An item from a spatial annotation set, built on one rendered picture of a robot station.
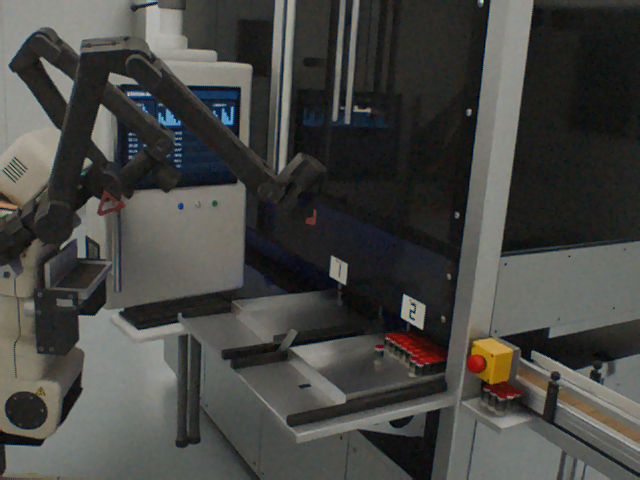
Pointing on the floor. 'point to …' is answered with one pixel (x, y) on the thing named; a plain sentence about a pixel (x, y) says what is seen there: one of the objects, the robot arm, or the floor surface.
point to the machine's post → (483, 224)
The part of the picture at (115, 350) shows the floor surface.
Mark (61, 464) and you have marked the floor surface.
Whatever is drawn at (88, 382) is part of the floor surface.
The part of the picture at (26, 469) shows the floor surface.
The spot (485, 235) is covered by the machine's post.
